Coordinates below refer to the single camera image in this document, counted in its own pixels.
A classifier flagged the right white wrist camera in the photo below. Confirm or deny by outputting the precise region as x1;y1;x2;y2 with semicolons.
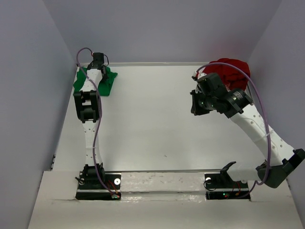
191;72;207;83

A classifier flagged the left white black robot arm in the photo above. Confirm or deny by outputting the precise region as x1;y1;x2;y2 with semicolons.
73;52;110;191

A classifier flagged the red t shirt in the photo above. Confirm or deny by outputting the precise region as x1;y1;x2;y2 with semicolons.
203;58;251;91

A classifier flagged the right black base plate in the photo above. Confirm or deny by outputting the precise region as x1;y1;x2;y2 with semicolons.
203;173;249;200

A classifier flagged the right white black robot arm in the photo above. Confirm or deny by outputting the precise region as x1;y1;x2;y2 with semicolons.
190;73;305;188

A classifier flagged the green t shirt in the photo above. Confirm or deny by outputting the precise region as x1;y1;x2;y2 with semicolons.
73;67;118;96

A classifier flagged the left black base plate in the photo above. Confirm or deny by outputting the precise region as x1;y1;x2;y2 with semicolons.
75;173;122;201

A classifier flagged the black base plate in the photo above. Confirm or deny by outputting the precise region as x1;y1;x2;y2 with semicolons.
75;173;122;201
203;173;249;200

